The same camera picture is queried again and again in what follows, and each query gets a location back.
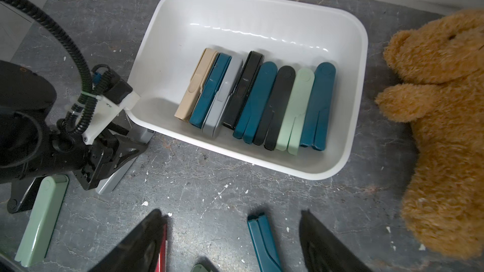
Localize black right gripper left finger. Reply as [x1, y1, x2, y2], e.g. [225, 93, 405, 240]
[90, 209, 165, 272]

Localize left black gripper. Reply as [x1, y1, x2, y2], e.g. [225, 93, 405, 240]
[74, 123, 149, 190]

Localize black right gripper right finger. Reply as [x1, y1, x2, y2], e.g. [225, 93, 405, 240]
[299, 210, 371, 271]

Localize grey pliers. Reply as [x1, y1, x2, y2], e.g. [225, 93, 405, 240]
[202, 56, 243, 137]
[96, 111, 155, 195]

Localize dark teal pliers floor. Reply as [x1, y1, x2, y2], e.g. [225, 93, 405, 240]
[247, 214, 282, 272]

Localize beige wooden pliers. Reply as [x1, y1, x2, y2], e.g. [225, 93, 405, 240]
[175, 48, 219, 122]

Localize light green pliers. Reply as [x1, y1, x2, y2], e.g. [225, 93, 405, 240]
[276, 68, 315, 156]
[190, 264, 212, 272]
[15, 175, 69, 267]

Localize dark teal pliers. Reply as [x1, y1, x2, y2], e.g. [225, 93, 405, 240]
[300, 62, 336, 151]

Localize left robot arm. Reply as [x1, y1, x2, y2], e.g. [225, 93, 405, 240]
[1, 61, 148, 190]

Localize white storage box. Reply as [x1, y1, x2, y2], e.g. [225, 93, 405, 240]
[128, 0, 369, 180]

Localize brown teddy bear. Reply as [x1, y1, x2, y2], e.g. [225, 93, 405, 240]
[376, 10, 483, 259]

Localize black corrugated cable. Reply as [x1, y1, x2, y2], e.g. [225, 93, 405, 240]
[0, 0, 114, 137]

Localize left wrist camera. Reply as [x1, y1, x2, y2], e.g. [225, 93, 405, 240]
[82, 69, 141, 145]

